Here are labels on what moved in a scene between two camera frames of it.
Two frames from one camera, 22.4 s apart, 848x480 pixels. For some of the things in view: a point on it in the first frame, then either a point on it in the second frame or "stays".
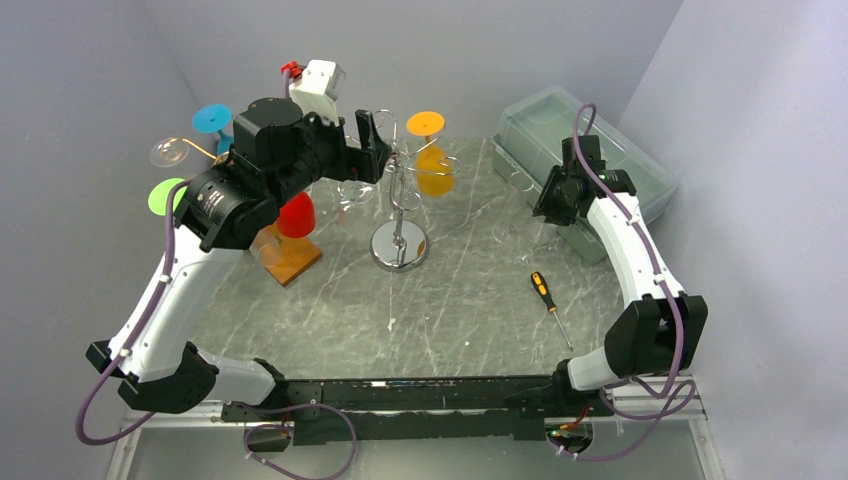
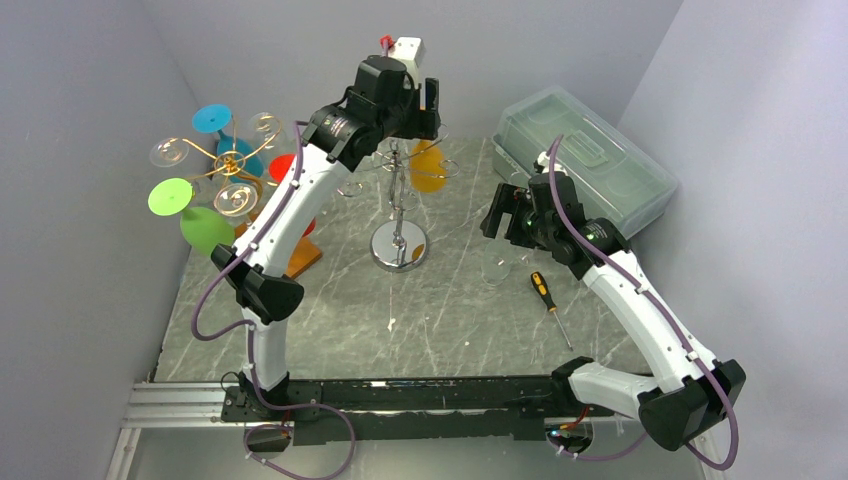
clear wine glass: x=352 y=192 → x=496 y=262
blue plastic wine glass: x=212 y=118 stays
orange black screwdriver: x=542 y=290 stays
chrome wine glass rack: x=401 y=246 stays
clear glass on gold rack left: x=169 y=152 stays
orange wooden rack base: x=297 y=254 stays
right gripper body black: x=553 y=201 → x=525 y=227
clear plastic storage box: x=528 y=144 stays
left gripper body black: x=325 y=153 → x=417 y=123
